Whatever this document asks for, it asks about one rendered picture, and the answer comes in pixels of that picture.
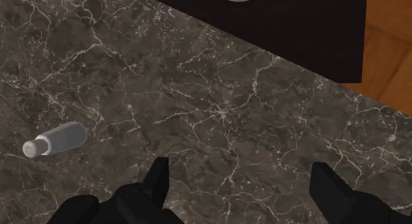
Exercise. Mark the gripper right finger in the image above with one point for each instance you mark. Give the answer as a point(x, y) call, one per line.
point(334, 197)

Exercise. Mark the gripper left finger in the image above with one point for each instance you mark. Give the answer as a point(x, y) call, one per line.
point(146, 192)

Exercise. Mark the grey salt shaker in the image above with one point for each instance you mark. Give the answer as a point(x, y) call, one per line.
point(55, 140)

